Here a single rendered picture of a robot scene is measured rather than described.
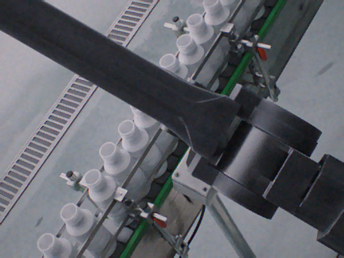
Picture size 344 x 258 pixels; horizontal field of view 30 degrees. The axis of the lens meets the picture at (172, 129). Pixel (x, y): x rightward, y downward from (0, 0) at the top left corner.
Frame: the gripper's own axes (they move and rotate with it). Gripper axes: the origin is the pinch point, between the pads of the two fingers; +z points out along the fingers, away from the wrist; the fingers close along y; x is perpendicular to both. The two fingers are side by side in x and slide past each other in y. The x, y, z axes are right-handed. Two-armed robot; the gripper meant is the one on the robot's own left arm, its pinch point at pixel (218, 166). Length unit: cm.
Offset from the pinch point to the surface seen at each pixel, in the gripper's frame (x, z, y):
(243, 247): -6, 75, -13
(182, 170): -8.5, 6.6, -1.1
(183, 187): -8.3, 9.4, 1.0
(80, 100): -112, 141, -92
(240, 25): -8.5, 15.2, -45.4
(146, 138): -18.7, 8.2, -7.8
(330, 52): 1, 121, -122
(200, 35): -14.1, 6.9, -34.7
